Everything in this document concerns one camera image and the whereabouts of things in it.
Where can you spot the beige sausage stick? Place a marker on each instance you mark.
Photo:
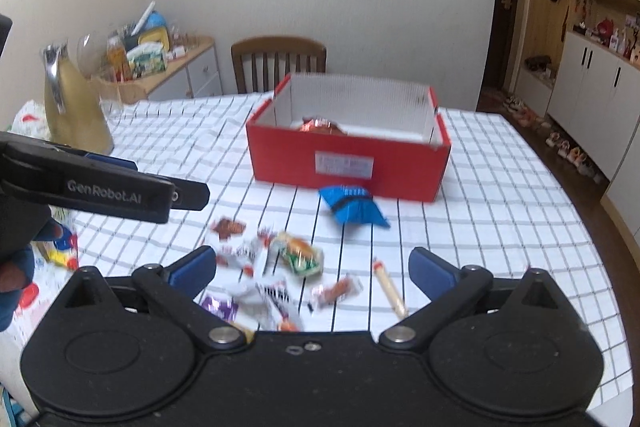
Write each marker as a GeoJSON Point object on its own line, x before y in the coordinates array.
{"type": "Point", "coordinates": [391, 292]}

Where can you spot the purple snack packet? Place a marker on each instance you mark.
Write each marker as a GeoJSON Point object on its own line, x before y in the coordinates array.
{"type": "Point", "coordinates": [220, 306]}

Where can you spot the green tissue box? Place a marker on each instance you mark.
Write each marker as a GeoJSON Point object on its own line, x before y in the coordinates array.
{"type": "Point", "coordinates": [147, 59]}

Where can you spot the pink sausage packet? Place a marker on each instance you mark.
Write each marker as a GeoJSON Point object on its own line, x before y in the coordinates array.
{"type": "Point", "coordinates": [336, 291]}

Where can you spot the white plastic bag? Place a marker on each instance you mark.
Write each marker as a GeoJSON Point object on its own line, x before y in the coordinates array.
{"type": "Point", "coordinates": [30, 117]}

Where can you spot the white wall cabinet unit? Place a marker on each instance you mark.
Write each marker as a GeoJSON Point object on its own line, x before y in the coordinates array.
{"type": "Point", "coordinates": [595, 97]}

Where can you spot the gold kettle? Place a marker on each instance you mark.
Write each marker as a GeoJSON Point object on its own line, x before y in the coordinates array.
{"type": "Point", "coordinates": [75, 117]}

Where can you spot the small red-brown snack packet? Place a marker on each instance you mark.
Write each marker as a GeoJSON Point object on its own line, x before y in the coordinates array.
{"type": "Point", "coordinates": [229, 228]}

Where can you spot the person's left hand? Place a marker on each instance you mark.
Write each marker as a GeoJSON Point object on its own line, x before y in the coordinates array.
{"type": "Point", "coordinates": [15, 274]}

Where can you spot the dark wooden door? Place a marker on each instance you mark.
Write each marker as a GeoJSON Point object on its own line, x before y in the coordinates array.
{"type": "Point", "coordinates": [505, 7]}

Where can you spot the blue snack packet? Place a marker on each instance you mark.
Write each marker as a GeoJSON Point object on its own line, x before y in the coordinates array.
{"type": "Point", "coordinates": [352, 206]}

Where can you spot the brown snack packet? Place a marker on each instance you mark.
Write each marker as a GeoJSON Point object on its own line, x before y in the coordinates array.
{"type": "Point", "coordinates": [322, 127]}

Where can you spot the white side cabinet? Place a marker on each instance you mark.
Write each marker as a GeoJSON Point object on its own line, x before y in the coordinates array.
{"type": "Point", "coordinates": [195, 67]}

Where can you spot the light wooden chair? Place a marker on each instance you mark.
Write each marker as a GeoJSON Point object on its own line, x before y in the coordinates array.
{"type": "Point", "coordinates": [125, 89]}

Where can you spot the dark wooden chair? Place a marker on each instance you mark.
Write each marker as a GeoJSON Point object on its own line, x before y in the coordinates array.
{"type": "Point", "coordinates": [260, 67]}

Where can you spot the row of shelf ornaments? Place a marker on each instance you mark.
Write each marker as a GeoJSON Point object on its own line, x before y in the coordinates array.
{"type": "Point", "coordinates": [607, 32]}

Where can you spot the blue yellow bag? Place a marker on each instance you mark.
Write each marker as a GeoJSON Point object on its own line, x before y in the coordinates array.
{"type": "Point", "coordinates": [152, 29]}

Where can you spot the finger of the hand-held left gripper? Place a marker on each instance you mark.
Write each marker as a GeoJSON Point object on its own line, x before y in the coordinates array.
{"type": "Point", "coordinates": [192, 196]}
{"type": "Point", "coordinates": [112, 162]}

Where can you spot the orange bottle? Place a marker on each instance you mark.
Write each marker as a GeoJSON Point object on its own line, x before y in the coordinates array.
{"type": "Point", "coordinates": [119, 59]}

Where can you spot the red cardboard box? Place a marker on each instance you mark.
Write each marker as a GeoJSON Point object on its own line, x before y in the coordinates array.
{"type": "Point", "coordinates": [345, 157]}

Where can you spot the white red snack packet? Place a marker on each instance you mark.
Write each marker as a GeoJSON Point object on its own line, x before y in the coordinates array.
{"type": "Point", "coordinates": [245, 254]}

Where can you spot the white checked tablecloth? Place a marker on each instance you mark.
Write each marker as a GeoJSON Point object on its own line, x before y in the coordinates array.
{"type": "Point", "coordinates": [490, 207]}

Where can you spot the row of shoes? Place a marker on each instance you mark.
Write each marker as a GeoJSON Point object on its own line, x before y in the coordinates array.
{"type": "Point", "coordinates": [565, 147]}

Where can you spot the colourful printed bag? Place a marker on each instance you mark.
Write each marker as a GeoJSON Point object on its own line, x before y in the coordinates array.
{"type": "Point", "coordinates": [60, 252]}

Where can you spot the green yellow snack packet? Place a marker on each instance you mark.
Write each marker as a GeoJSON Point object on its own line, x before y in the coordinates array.
{"type": "Point", "coordinates": [300, 257]}

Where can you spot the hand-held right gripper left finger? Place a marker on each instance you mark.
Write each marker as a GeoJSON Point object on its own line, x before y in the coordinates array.
{"type": "Point", "coordinates": [192, 266]}

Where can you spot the white stick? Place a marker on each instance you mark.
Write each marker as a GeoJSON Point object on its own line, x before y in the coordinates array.
{"type": "Point", "coordinates": [144, 17]}

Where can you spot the white chocolate wafer packet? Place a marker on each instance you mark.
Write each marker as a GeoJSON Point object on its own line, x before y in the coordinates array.
{"type": "Point", "coordinates": [270, 302]}

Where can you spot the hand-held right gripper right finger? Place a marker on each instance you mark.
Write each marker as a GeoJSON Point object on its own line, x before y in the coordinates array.
{"type": "Point", "coordinates": [431, 271]}

